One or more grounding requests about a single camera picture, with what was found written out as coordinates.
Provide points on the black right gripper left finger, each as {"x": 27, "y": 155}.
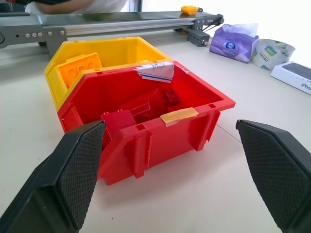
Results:
{"x": 60, "y": 179}

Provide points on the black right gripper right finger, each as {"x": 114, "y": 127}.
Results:
{"x": 274, "y": 170}

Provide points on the large red building block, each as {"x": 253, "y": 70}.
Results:
{"x": 119, "y": 123}

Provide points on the white phone box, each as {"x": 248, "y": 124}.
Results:
{"x": 295, "y": 75}

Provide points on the red plastic storage bin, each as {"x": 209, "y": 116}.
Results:
{"x": 170, "y": 136}

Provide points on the beige masking tape strip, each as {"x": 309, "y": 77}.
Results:
{"x": 178, "y": 116}

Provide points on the orange building block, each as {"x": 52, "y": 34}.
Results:
{"x": 80, "y": 68}

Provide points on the clear packing tape roll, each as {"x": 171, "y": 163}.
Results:
{"x": 269, "y": 54}

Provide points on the yellow plastic storage bin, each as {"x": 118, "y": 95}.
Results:
{"x": 73, "y": 60}

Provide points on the small dark red block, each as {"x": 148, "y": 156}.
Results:
{"x": 172, "y": 97}

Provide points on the purple tissue pack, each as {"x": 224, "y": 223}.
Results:
{"x": 230, "y": 44}

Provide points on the white paper label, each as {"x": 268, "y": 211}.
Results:
{"x": 156, "y": 71}

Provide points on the orange block with studs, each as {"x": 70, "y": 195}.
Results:
{"x": 189, "y": 9}

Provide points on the metal conveyor rail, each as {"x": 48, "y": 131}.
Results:
{"x": 97, "y": 24}

